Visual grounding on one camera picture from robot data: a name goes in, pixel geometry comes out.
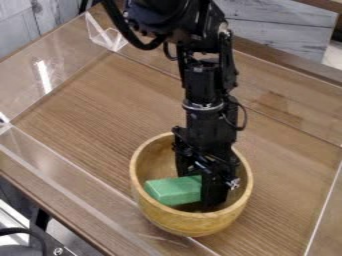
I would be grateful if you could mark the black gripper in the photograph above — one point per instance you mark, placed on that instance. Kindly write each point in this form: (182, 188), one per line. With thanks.
(203, 151)

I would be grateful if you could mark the green rectangular block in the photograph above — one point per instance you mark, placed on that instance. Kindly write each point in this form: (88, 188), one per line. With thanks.
(176, 190)

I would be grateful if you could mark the brown wooden bowl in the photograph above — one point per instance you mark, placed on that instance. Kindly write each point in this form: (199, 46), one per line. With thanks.
(152, 164)

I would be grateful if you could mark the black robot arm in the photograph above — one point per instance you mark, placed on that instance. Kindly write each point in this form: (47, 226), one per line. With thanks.
(195, 26)

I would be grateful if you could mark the clear acrylic tray walls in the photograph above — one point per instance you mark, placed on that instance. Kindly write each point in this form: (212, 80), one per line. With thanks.
(100, 102)

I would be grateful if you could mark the black table leg bracket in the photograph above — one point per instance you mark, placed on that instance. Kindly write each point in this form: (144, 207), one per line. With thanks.
(51, 246)

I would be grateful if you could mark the clear acrylic corner bracket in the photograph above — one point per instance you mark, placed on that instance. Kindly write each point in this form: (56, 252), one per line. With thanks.
(107, 38)

